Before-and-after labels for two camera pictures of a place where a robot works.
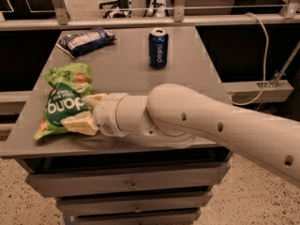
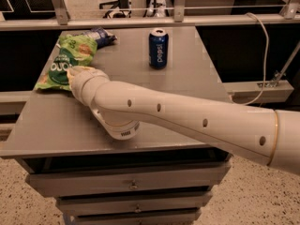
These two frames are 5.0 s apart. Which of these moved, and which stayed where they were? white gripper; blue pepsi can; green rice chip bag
Moved: white gripper; green rice chip bag
Stayed: blue pepsi can
